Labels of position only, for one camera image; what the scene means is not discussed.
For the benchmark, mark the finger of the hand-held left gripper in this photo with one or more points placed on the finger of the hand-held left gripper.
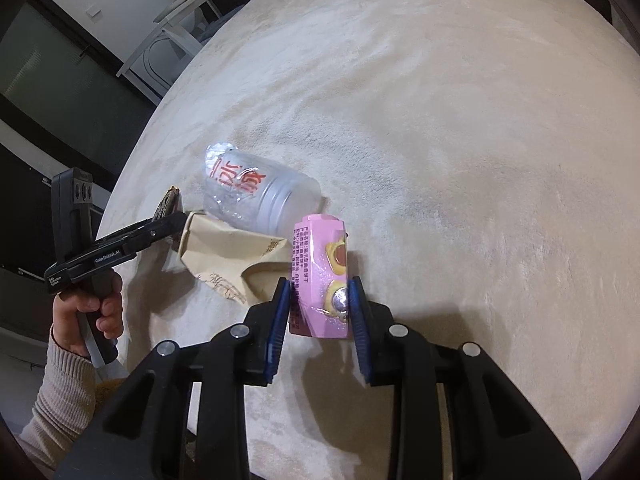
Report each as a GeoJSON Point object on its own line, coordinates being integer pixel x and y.
{"type": "Point", "coordinates": [160, 232]}
{"type": "Point", "coordinates": [132, 229]}

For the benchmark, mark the brown paper bag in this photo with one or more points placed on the brown paper bag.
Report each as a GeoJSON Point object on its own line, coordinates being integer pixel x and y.
{"type": "Point", "coordinates": [215, 245]}

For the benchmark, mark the person's left hand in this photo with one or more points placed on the person's left hand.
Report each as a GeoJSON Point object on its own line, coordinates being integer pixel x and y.
{"type": "Point", "coordinates": [65, 320]}

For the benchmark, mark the bed with beige blanket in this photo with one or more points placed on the bed with beige blanket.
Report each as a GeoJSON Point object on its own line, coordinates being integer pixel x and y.
{"type": "Point", "coordinates": [450, 160]}

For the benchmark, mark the dark patterned wrapper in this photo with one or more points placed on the dark patterned wrapper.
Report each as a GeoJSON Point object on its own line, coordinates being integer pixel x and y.
{"type": "Point", "coordinates": [167, 204]}

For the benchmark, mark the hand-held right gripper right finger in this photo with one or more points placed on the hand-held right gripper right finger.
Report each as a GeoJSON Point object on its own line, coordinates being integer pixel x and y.
{"type": "Point", "coordinates": [359, 330]}

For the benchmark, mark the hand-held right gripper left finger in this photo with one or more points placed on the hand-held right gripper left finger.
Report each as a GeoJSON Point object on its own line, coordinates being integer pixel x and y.
{"type": "Point", "coordinates": [277, 325]}

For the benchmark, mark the person's left forearm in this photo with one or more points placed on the person's left forearm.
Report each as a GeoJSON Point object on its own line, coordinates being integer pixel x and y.
{"type": "Point", "coordinates": [55, 400]}

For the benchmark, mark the clear plastic bottle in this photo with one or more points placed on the clear plastic bottle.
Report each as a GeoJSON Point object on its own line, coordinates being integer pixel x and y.
{"type": "Point", "coordinates": [260, 195]}

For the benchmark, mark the pink drink carton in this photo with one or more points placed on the pink drink carton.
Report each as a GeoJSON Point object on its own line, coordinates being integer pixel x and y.
{"type": "Point", "coordinates": [320, 260]}

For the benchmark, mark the frosted glass door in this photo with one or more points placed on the frosted glass door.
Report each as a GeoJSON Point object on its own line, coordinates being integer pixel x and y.
{"type": "Point", "coordinates": [45, 45]}

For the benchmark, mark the black wardrobe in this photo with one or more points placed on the black wardrobe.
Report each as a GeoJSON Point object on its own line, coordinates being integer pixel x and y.
{"type": "Point", "coordinates": [25, 210]}

